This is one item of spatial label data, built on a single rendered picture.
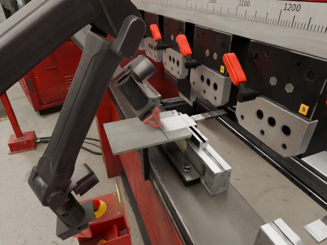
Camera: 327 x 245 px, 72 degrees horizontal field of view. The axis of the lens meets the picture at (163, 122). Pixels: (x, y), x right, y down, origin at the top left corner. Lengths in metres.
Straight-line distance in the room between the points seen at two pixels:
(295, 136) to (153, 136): 0.45
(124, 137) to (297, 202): 1.62
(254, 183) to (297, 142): 1.72
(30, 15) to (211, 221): 0.60
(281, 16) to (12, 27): 0.37
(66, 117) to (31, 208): 1.63
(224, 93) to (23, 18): 0.38
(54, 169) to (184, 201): 0.38
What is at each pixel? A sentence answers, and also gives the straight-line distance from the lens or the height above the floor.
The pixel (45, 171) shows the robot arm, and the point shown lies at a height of 1.10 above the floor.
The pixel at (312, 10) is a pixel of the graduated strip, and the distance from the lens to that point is 0.37.
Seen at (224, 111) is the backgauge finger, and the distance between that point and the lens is 0.90.
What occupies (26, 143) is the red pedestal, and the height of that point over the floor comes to 0.09.
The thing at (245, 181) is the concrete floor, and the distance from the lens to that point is 2.09.
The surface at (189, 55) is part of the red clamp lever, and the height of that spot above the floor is 1.28.
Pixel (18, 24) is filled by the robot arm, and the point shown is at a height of 1.38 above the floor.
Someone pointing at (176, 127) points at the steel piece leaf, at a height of 1.00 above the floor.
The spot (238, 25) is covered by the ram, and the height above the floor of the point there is 1.36.
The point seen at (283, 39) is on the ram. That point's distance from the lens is 0.40.
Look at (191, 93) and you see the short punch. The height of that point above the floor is 1.13.
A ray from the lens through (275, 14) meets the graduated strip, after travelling 0.41.
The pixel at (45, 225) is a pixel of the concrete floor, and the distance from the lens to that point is 1.90.
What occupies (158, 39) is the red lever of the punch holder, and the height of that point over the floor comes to 1.28.
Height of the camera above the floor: 1.42
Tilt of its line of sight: 31 degrees down
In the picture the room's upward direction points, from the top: straight up
